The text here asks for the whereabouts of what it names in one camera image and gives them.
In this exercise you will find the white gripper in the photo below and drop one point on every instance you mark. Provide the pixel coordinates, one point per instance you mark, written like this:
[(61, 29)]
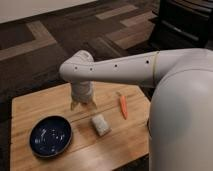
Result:
[(82, 92)]

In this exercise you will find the white rectangular eraser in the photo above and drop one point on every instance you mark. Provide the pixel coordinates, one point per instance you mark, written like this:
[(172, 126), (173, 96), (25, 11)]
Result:
[(101, 125)]

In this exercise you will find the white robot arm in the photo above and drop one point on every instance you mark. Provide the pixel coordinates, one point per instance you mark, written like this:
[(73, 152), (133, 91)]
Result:
[(180, 125)]

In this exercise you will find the orange carrot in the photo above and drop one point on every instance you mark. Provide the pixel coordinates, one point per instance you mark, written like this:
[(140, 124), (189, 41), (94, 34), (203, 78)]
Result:
[(123, 105)]

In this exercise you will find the dark blue bowl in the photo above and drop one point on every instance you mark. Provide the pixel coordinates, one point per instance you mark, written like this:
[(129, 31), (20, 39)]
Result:
[(50, 136)]

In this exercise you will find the black office chair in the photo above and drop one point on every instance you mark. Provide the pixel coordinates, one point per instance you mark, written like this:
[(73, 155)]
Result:
[(182, 24)]

